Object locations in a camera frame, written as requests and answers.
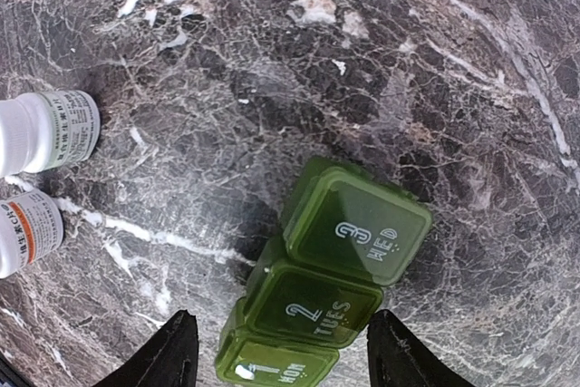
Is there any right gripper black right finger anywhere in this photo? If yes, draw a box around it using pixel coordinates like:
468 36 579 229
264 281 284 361
367 309 473 387

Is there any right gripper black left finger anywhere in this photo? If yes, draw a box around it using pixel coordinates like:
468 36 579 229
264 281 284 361
94 310 198 387

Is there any green weekly pill organizer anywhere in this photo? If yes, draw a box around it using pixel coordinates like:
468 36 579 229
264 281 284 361
215 157 432 386

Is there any white pill bottle front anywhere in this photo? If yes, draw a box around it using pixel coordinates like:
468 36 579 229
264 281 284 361
1 189 64 279

